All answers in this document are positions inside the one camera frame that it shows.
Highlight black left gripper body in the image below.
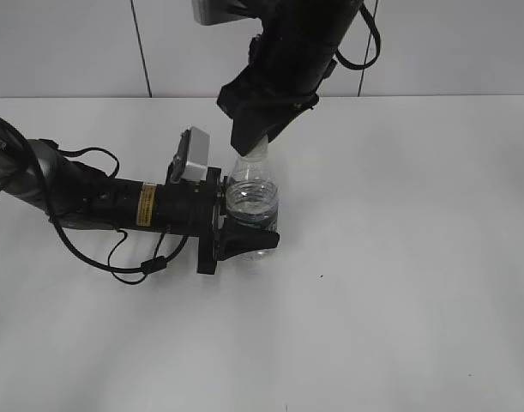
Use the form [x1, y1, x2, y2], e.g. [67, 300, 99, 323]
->
[155, 167, 222, 275]

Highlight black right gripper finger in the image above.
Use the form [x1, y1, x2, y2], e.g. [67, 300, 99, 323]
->
[230, 100, 304, 156]

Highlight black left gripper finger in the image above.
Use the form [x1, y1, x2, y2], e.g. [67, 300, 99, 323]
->
[218, 221, 280, 261]

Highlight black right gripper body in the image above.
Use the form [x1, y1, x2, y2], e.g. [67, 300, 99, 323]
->
[217, 25, 336, 118]

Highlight white green bottle cap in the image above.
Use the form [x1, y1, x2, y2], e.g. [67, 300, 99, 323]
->
[244, 136, 269, 161]

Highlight clear plastic water bottle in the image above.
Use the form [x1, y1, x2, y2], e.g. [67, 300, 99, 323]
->
[224, 154, 280, 263]

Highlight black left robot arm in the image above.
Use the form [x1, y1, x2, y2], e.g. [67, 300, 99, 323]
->
[0, 118, 280, 279]

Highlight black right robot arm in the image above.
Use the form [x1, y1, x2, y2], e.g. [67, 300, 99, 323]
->
[217, 1, 362, 155]

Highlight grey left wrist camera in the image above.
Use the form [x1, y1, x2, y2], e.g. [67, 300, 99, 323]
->
[167, 126, 210, 184]

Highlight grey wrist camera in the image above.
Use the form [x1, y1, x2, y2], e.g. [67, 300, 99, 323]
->
[190, 0, 258, 26]
[167, 126, 210, 184]

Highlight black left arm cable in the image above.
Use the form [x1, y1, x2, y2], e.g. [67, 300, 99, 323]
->
[27, 136, 190, 284]

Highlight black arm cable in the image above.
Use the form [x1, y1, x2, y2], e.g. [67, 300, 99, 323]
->
[334, 0, 382, 70]
[27, 136, 190, 284]

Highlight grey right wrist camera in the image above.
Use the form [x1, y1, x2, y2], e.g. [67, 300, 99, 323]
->
[190, 0, 258, 26]

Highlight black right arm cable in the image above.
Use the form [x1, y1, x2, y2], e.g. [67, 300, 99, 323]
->
[334, 0, 382, 70]

